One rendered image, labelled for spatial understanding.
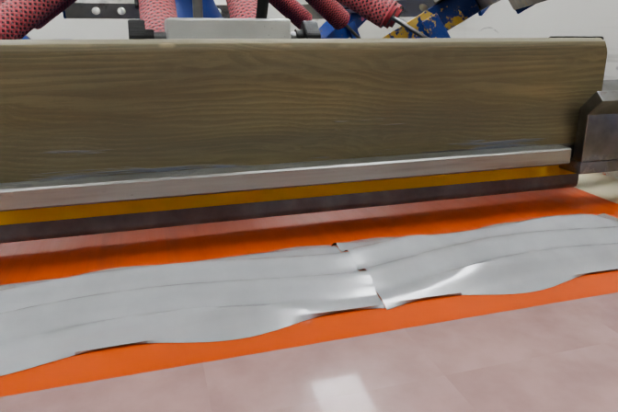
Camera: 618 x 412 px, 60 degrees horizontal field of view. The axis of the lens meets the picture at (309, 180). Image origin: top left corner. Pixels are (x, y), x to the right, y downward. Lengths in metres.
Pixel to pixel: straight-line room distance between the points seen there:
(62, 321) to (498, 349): 0.16
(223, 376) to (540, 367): 0.11
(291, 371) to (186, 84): 0.15
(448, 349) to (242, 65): 0.16
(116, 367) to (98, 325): 0.02
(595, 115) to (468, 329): 0.20
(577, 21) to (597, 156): 2.72
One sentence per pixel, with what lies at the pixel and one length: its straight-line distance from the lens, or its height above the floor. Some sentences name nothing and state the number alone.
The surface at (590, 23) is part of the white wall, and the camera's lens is 3.03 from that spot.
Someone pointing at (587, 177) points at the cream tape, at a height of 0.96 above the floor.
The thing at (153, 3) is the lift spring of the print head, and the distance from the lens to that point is 0.78.
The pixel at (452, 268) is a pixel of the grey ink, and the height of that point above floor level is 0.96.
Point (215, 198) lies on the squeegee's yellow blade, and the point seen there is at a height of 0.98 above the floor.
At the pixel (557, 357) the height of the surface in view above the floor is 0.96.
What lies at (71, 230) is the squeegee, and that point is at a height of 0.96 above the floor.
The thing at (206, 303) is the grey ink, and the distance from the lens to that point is 0.22.
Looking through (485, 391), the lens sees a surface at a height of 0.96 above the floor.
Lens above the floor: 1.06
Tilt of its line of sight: 15 degrees down
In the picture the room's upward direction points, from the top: straight up
